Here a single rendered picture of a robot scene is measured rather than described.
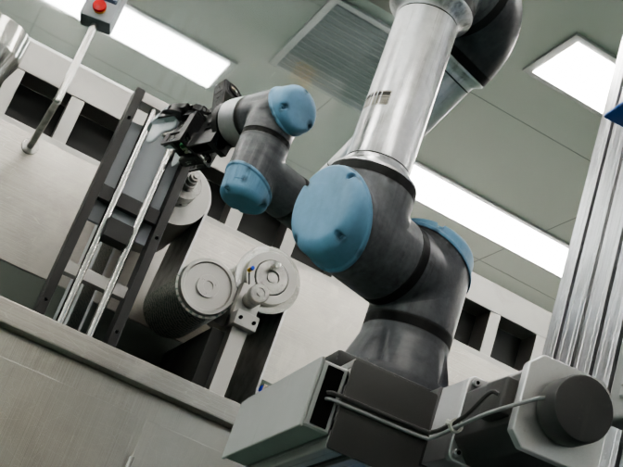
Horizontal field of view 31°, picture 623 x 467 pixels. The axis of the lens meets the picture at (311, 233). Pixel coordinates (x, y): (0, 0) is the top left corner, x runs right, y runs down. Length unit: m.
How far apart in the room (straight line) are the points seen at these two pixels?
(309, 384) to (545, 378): 0.21
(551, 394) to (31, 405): 1.13
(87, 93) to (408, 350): 1.54
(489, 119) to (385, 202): 3.20
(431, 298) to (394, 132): 0.21
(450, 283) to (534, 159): 3.31
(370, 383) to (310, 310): 1.73
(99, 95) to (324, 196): 1.46
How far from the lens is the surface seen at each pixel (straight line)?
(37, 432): 1.92
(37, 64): 2.75
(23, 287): 2.57
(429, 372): 1.38
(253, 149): 1.62
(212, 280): 2.34
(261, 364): 2.38
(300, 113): 1.65
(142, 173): 2.24
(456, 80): 1.65
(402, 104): 1.44
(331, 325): 2.79
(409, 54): 1.48
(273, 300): 2.37
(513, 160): 4.77
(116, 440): 1.95
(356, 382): 1.05
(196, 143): 1.76
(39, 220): 2.62
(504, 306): 3.07
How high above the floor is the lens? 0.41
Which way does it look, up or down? 24 degrees up
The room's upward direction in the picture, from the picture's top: 20 degrees clockwise
